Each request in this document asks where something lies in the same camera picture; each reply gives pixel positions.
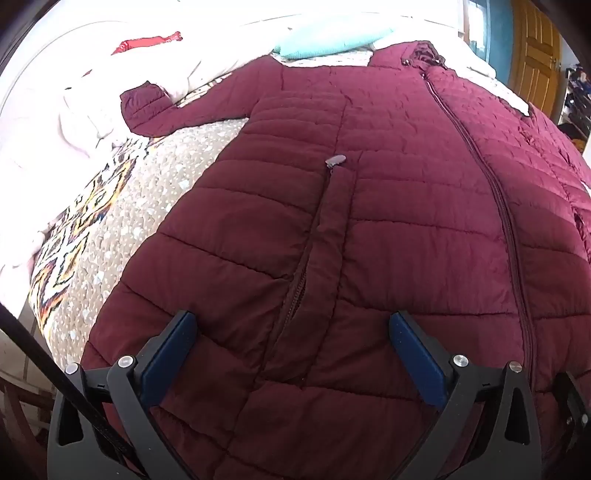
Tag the red cloth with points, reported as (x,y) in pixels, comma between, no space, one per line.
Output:
(145,45)

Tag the wooden door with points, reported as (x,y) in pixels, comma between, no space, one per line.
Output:
(535,50)

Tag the tan spotted patterned blanket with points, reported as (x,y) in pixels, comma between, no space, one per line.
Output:
(134,203)

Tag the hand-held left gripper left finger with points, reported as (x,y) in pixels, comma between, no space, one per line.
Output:
(166,355)

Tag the teal pillow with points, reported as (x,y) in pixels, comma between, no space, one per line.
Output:
(330,40)

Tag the shoe rack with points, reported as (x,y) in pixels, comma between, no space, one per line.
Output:
(577,101)

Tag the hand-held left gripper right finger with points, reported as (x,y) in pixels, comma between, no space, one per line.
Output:
(418,355)

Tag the pale pink quilt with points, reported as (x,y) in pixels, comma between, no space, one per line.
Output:
(92,92)

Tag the maroon puffer jacket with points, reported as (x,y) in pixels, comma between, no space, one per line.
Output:
(360,240)

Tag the white pillow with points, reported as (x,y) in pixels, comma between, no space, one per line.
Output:
(496,76)

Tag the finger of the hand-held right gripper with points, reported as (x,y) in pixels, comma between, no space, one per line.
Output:
(572,406)

